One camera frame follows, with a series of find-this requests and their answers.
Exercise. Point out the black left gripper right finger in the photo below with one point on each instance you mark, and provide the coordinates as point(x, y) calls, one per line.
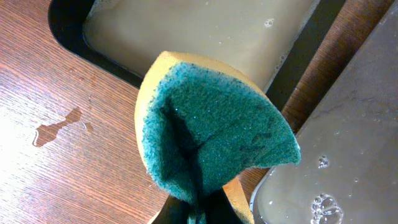
point(218, 209)

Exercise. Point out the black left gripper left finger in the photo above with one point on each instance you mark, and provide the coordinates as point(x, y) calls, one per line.
point(174, 211)

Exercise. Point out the small black water tray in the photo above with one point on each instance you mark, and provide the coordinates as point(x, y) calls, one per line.
point(272, 42)

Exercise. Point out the yellow green sponge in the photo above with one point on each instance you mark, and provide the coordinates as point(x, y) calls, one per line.
point(200, 122)

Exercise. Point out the large dark serving tray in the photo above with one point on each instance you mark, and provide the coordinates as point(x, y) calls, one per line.
point(348, 167)

